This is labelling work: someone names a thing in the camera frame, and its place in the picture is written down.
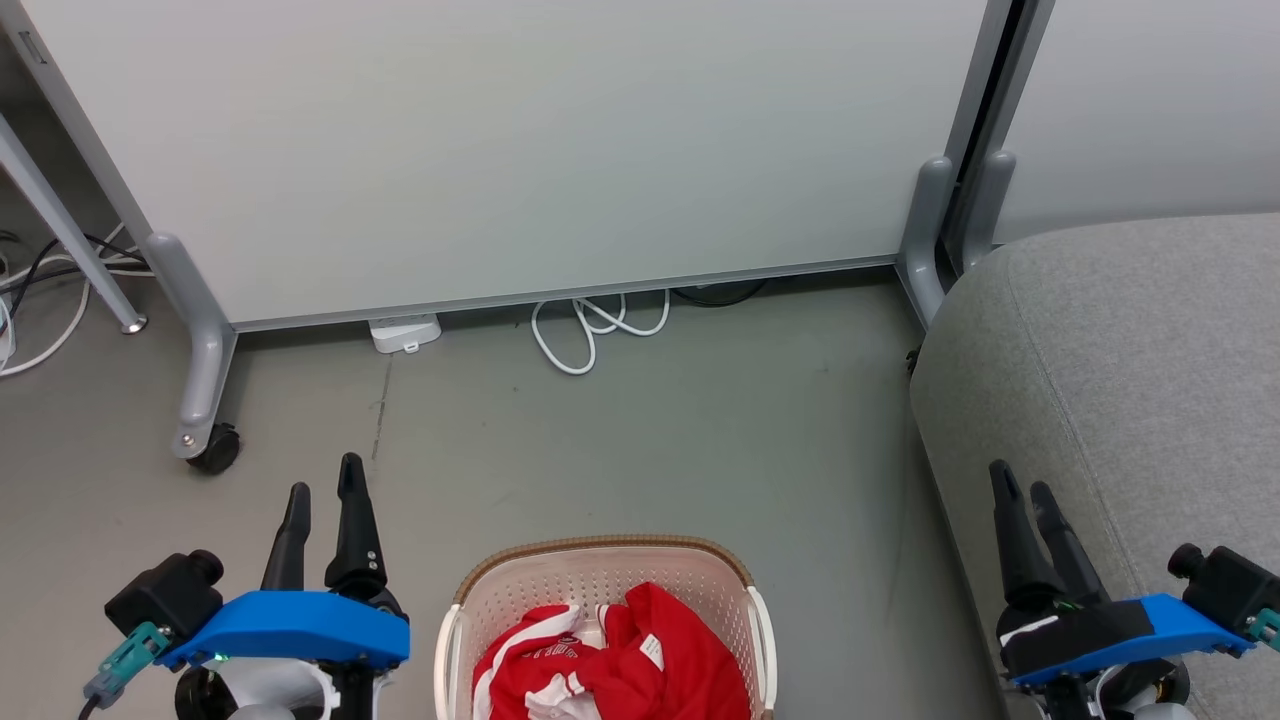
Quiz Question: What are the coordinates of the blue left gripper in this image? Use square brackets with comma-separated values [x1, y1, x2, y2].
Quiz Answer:
[160, 453, 411, 720]

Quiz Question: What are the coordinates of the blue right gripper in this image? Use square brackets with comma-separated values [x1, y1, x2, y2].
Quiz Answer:
[990, 460, 1256, 691]

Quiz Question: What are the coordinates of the red and white garment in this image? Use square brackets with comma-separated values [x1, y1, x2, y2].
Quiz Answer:
[472, 582, 753, 720]

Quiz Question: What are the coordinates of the grey fabric sofa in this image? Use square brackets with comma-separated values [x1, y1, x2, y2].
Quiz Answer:
[908, 212, 1280, 720]

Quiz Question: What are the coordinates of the white power strip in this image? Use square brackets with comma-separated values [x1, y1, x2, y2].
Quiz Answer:
[368, 314, 442, 355]

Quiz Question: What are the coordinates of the grey partition leg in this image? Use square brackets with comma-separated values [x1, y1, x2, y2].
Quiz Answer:
[896, 155, 957, 331]
[958, 150, 1017, 277]
[145, 232, 238, 461]

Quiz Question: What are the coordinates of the cream perforated laundry basket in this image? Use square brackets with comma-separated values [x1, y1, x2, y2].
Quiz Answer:
[434, 535, 777, 720]

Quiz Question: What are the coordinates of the grey metal table leg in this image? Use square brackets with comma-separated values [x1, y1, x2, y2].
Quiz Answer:
[0, 110, 149, 336]

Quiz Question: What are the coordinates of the large white partition panel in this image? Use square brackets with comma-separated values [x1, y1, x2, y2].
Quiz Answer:
[0, 0, 1001, 333]

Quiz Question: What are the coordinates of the left arm cable teal plug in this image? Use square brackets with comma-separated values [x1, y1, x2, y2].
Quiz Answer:
[82, 620, 173, 719]

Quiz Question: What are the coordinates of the looped white cable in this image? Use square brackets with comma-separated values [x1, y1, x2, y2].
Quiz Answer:
[530, 290, 672, 377]

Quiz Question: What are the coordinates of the long white floor cable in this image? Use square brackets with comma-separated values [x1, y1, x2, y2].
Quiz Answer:
[0, 225, 153, 378]

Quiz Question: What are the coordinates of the thin black floor cable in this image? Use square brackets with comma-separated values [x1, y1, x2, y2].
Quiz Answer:
[670, 280, 771, 308]

